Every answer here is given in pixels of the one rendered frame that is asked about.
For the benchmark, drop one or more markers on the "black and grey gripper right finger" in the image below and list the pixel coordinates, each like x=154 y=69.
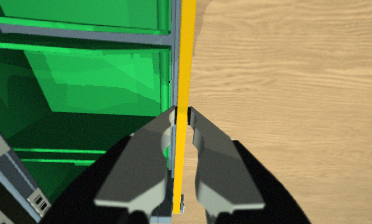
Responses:
x=229 y=178

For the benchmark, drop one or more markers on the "yellow bar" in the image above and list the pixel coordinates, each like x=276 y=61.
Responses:
x=188 y=12

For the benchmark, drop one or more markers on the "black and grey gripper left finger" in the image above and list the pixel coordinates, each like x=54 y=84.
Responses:
x=131 y=175

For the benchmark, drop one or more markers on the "green open bin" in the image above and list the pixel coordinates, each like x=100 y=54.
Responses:
x=83 y=15
x=67 y=100
x=51 y=172

